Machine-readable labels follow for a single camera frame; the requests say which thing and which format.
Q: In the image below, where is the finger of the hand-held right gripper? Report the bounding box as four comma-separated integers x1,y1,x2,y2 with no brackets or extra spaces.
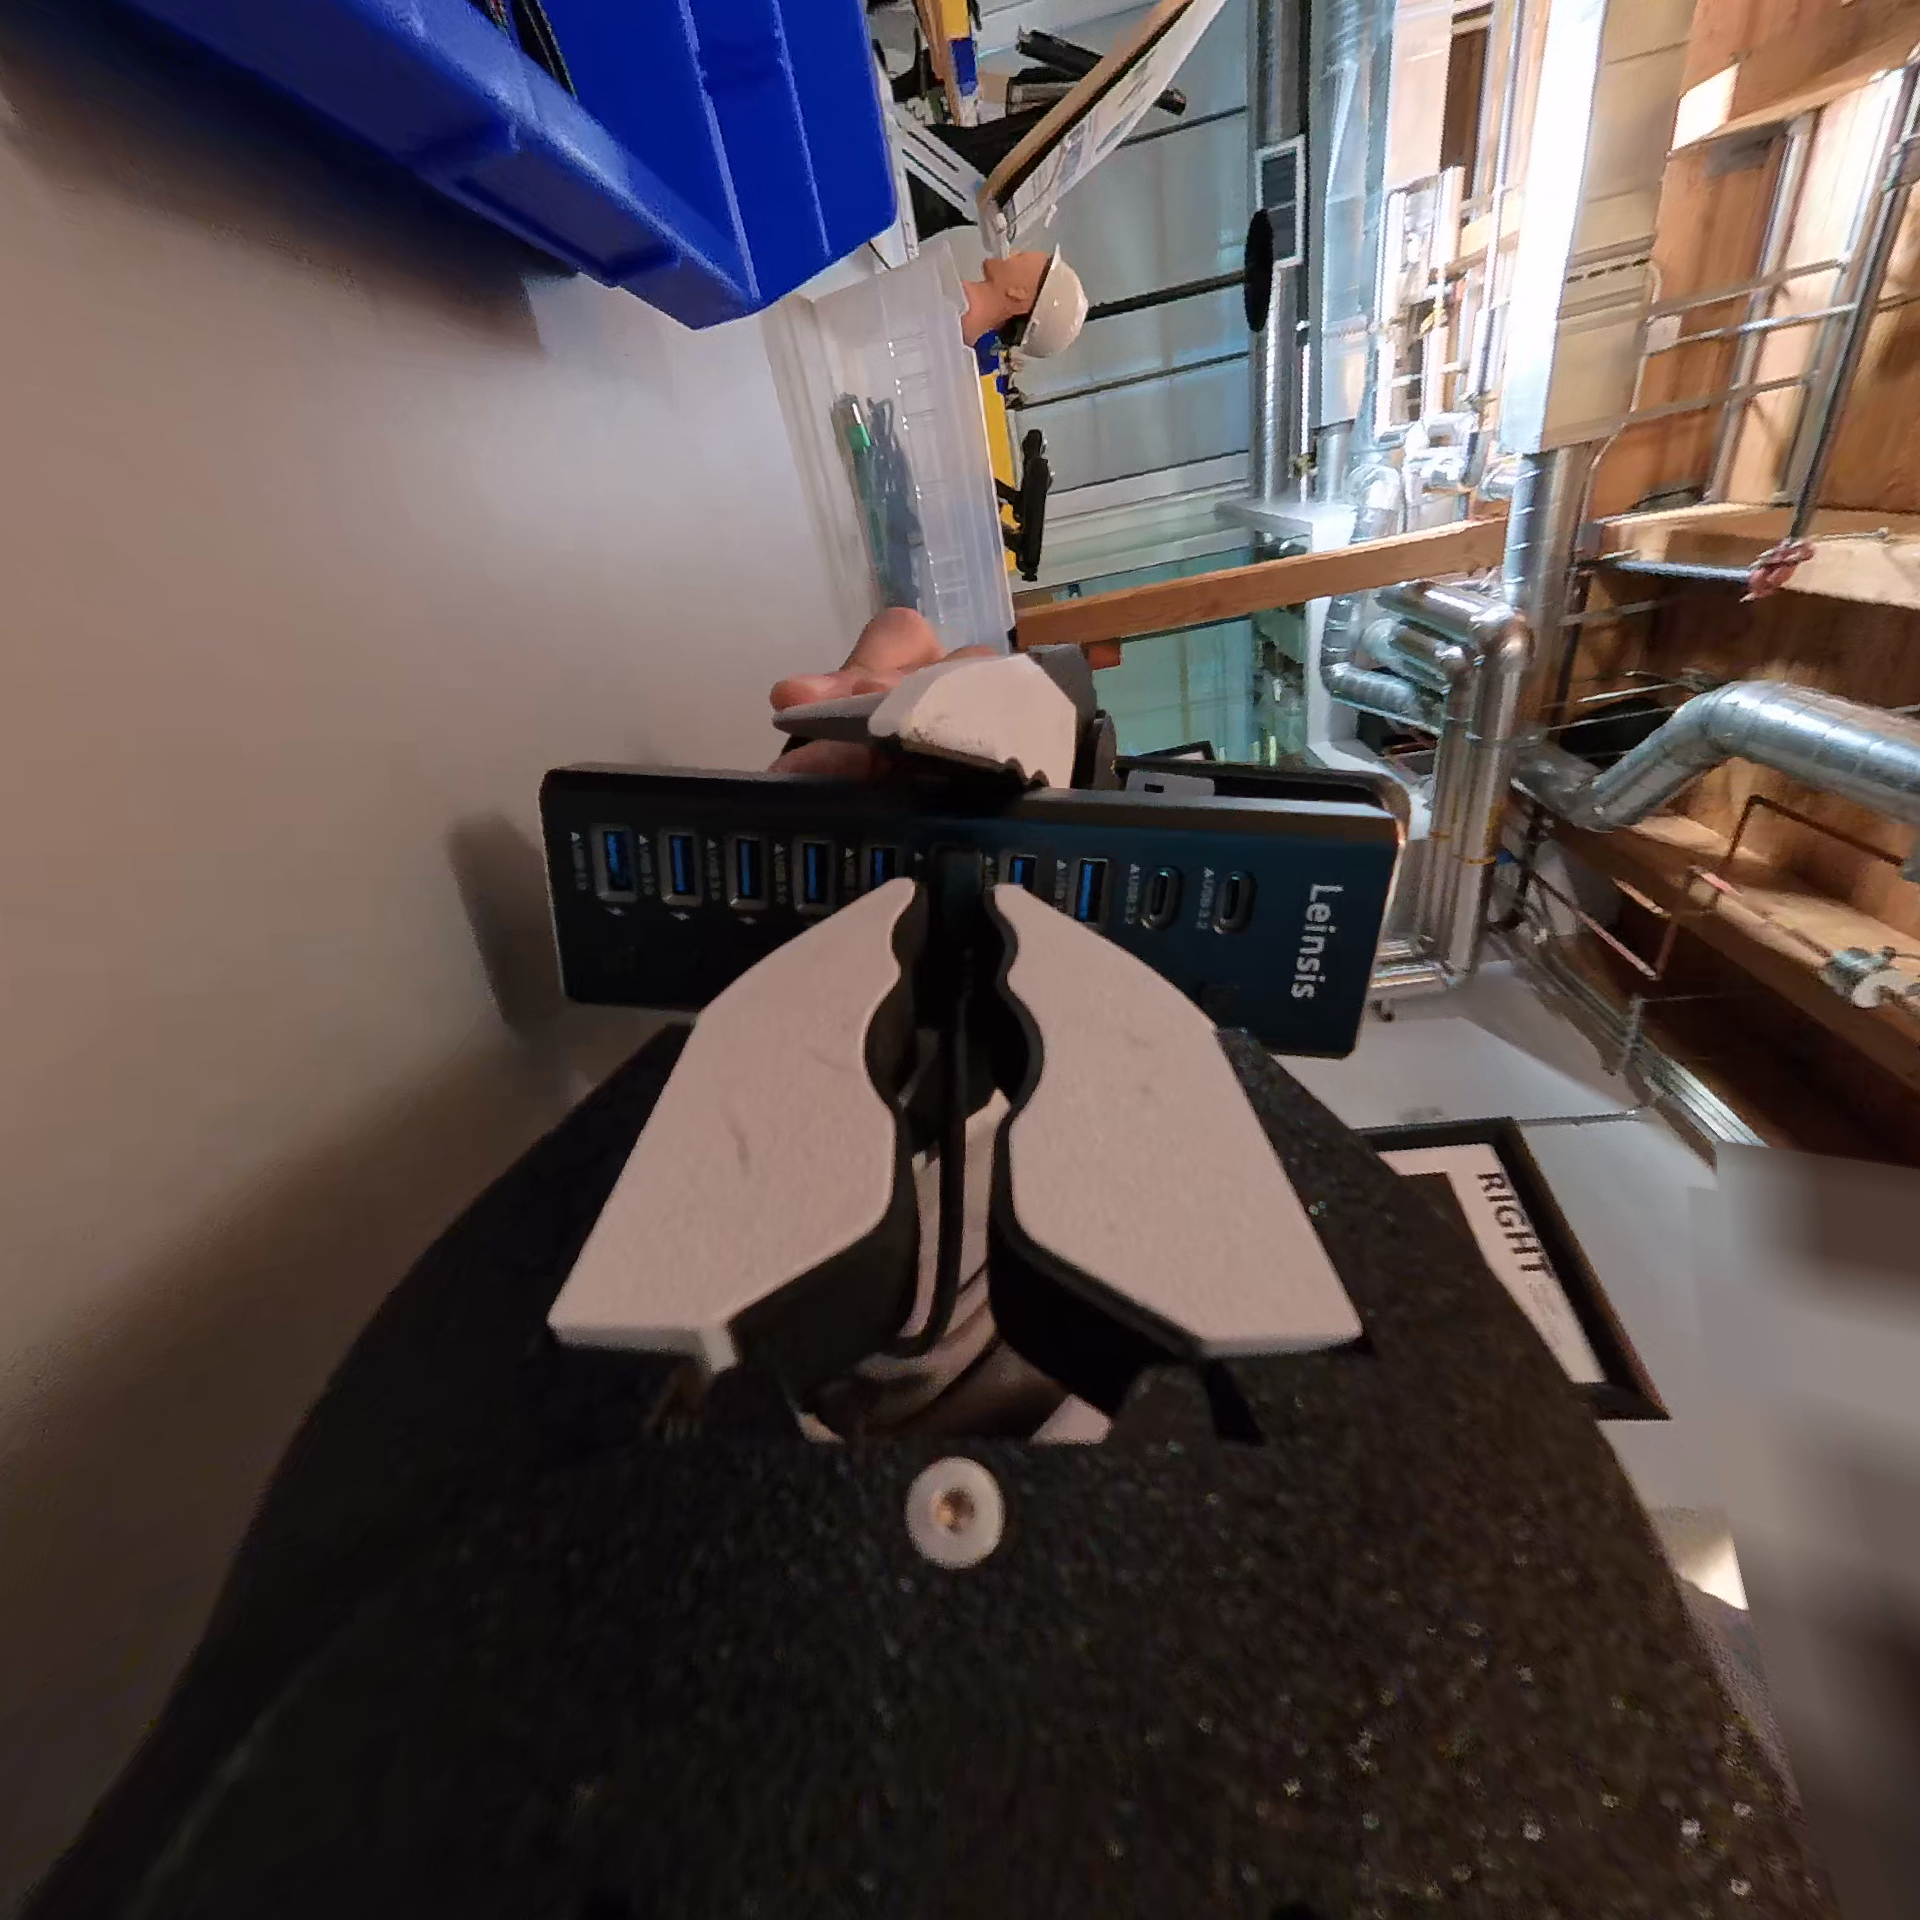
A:
769,652,1085,801

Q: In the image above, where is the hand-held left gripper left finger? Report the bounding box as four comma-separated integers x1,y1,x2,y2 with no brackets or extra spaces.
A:
547,879,945,1410

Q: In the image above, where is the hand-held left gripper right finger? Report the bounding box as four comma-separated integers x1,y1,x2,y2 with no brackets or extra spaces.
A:
982,888,1368,1448

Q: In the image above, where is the black cable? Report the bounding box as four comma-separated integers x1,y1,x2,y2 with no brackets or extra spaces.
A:
897,842,1001,1358

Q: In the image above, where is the black multi-port usb hub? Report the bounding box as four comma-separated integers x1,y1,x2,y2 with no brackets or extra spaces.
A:
535,761,1412,1065

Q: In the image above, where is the person's right hand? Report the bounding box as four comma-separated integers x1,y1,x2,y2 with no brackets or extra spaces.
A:
767,609,949,721

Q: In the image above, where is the clear plastic box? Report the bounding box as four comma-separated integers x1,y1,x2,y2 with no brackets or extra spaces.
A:
758,239,1023,667

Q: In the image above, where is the wooden beam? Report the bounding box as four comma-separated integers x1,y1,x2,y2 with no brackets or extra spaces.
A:
1016,516,1513,657

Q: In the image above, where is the mannequin with white hard hat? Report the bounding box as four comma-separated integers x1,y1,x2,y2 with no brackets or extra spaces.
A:
961,239,1092,584

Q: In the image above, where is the blue plastic bin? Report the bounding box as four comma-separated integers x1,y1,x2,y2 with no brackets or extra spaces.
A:
112,0,901,336

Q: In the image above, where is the green cable bundle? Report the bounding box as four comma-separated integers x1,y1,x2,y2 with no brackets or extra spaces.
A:
829,388,935,602

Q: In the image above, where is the silver ventilation duct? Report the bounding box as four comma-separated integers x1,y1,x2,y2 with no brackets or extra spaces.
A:
1513,681,1920,891
1318,580,1533,996

